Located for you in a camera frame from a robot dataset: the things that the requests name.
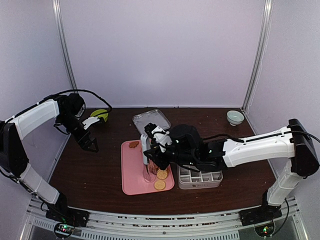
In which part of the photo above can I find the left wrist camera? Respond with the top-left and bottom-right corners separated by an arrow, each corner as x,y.
82,116 -> 105,130

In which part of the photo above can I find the left metal frame post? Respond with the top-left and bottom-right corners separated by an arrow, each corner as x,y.
52,0 -> 78,90

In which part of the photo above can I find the brown leaf cookie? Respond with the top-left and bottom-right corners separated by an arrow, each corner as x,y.
128,141 -> 140,149

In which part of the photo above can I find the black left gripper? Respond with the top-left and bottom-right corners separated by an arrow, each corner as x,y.
57,112 -> 99,153

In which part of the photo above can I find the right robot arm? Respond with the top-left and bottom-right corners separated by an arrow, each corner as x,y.
143,118 -> 320,221

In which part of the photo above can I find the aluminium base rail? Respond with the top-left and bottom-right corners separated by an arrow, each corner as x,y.
23,197 -> 303,240

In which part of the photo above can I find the black braided cable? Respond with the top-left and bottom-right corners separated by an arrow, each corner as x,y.
4,89 -> 113,126

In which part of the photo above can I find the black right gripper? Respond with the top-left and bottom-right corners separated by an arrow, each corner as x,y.
143,143 -> 197,172

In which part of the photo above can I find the metal frame post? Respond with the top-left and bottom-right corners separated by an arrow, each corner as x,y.
52,0 -> 78,90
242,0 -> 274,114

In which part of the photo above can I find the green plastic bowl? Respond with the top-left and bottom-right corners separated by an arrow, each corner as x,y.
90,109 -> 109,123

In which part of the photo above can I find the celadon ceramic bowl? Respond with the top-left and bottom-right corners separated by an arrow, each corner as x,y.
226,110 -> 245,126

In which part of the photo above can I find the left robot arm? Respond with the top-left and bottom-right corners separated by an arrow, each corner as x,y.
0,90 -> 100,222

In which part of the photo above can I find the round dotted biscuit bottom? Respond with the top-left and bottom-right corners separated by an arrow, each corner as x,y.
153,180 -> 166,191

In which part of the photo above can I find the right metal frame post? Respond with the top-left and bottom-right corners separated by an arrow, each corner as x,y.
242,0 -> 274,114

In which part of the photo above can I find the round dotted biscuit top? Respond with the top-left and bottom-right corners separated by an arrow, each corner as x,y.
156,169 -> 168,180

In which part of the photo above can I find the silver divided cookie tin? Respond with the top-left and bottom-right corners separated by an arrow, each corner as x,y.
177,166 -> 223,190

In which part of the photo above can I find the pink plastic tray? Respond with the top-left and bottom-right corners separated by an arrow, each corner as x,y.
121,140 -> 161,196

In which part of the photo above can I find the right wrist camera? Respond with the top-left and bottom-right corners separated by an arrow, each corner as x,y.
144,123 -> 173,153

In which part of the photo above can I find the round dotted biscuit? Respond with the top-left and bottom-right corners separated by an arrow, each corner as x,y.
156,169 -> 168,180
153,180 -> 166,191

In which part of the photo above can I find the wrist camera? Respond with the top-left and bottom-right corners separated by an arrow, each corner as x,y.
82,116 -> 105,130
144,123 -> 173,153

